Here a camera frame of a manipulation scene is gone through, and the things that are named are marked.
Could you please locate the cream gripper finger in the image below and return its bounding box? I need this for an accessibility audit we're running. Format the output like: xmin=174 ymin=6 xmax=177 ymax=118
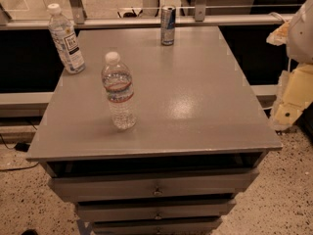
xmin=270 ymin=64 xmax=313 ymax=131
xmin=266 ymin=22 xmax=290 ymax=46

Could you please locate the clear water bottle red label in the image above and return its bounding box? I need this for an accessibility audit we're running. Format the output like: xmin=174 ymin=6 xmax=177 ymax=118
xmin=101 ymin=52 xmax=136 ymax=130

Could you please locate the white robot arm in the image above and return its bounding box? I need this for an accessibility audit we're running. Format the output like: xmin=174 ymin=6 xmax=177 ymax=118
xmin=266 ymin=0 xmax=313 ymax=131

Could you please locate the blue silver redbull can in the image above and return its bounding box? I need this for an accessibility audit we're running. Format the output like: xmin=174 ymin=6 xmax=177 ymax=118
xmin=160 ymin=6 xmax=176 ymax=46

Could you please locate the white labelled tea bottle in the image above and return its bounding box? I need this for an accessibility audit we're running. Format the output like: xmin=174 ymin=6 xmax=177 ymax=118
xmin=48 ymin=3 xmax=85 ymax=74

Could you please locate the grey drawer cabinet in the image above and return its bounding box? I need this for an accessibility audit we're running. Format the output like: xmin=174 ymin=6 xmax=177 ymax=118
xmin=25 ymin=25 xmax=284 ymax=235

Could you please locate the top grey drawer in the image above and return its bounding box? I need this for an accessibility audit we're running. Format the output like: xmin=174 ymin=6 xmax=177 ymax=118
xmin=49 ymin=168 xmax=259 ymax=202

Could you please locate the grey drawer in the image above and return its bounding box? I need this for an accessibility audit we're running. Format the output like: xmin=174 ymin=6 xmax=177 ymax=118
xmin=92 ymin=216 xmax=222 ymax=235
xmin=77 ymin=199 xmax=236 ymax=222
xmin=49 ymin=168 xmax=259 ymax=202

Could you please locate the middle grey drawer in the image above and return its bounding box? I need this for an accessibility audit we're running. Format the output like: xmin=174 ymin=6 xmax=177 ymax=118
xmin=77 ymin=199 xmax=236 ymax=222

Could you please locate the bottom grey drawer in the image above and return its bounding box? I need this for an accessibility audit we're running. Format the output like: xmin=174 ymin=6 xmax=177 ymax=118
xmin=92 ymin=216 xmax=222 ymax=235

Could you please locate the white cable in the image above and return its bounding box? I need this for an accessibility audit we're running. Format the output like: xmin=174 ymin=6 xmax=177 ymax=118
xmin=268 ymin=11 xmax=290 ymax=24

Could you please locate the metal railing frame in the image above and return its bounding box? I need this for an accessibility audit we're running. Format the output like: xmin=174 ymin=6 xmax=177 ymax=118
xmin=0 ymin=0 xmax=313 ymax=31

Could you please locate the black floor cable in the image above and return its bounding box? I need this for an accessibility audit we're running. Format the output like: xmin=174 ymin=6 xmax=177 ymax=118
xmin=0 ymin=117 xmax=40 ymax=172

